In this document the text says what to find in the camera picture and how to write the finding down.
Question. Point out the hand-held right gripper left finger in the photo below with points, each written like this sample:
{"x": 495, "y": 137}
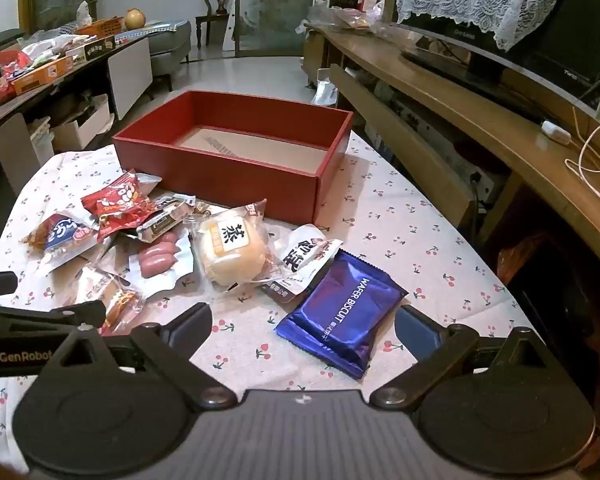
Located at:
{"x": 196, "y": 321}

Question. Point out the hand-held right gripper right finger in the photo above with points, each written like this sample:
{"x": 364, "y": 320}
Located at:
{"x": 416, "y": 331}

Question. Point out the clear steamed cake packet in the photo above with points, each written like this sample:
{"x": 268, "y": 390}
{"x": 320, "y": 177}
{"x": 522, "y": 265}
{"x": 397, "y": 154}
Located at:
{"x": 235, "y": 255}

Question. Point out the blue white pastry packet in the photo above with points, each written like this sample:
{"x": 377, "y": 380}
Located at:
{"x": 65, "y": 235}

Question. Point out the white snack packet black print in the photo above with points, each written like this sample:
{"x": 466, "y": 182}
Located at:
{"x": 302, "y": 260}

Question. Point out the red snack packet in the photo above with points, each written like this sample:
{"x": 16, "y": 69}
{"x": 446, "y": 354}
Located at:
{"x": 120, "y": 202}

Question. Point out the red cardboard box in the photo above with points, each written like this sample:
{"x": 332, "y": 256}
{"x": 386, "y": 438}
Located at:
{"x": 230, "y": 182}

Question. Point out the clear orange pastry packet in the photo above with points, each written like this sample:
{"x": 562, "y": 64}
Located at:
{"x": 112, "y": 300}

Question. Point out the pink sausage packet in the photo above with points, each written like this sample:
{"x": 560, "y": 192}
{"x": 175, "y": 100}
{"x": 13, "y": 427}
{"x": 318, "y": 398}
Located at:
{"x": 155, "y": 260}

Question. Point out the blue wafer packet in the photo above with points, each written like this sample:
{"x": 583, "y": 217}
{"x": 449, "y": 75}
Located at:
{"x": 340, "y": 310}

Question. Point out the cherry print tablecloth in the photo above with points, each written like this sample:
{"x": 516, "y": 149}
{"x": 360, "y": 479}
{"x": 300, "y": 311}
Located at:
{"x": 380, "y": 240}

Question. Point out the clear packet dark label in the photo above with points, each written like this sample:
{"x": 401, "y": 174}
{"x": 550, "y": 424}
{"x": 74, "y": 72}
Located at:
{"x": 161, "y": 222}

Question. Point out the open cardboard box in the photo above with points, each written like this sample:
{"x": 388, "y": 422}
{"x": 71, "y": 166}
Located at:
{"x": 82, "y": 127}

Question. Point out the red plastic bag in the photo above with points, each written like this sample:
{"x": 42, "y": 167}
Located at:
{"x": 0, "y": 82}

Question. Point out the orange flat box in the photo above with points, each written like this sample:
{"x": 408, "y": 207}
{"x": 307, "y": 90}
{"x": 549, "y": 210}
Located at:
{"x": 42, "y": 74}

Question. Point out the wooden television cabinet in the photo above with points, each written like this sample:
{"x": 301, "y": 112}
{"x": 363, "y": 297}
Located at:
{"x": 480, "y": 125}

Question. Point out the white power adapter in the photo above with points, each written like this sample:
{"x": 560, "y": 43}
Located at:
{"x": 556, "y": 131}

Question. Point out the dark side table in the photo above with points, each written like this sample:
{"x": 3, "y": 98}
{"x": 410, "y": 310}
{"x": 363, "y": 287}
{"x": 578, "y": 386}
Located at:
{"x": 130, "y": 77}

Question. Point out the black flat box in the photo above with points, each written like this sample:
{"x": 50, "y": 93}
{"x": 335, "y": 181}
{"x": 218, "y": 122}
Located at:
{"x": 99, "y": 49}

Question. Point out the silver foil bag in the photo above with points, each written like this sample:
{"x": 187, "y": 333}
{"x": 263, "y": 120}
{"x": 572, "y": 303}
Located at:
{"x": 325, "y": 90}

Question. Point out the orange basket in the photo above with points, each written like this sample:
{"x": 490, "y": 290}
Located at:
{"x": 102, "y": 27}

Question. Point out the grey sofa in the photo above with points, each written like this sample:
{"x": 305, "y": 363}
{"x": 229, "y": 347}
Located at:
{"x": 167, "y": 42}

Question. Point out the yellow pomelo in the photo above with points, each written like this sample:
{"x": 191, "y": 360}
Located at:
{"x": 134, "y": 19}

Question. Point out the black television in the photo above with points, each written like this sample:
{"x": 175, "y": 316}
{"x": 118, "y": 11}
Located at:
{"x": 555, "y": 65}

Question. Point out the clear plastic bags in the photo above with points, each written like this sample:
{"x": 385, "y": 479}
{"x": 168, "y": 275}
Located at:
{"x": 355, "y": 20}

